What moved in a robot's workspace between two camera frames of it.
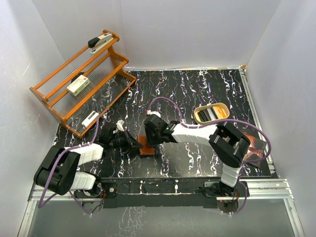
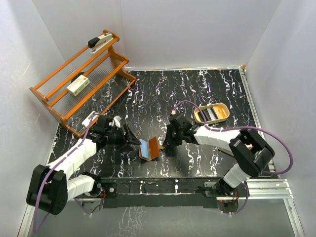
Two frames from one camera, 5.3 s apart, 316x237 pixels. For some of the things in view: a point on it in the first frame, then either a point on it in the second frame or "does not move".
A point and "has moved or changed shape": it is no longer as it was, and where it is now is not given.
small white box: x=90 y=118 does not move
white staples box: x=80 y=83 does not move
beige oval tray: x=211 y=113 does not move
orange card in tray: x=220 y=111 does not move
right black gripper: x=151 y=140 to x=169 y=140
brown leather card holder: x=145 y=150 has moved or changed shape
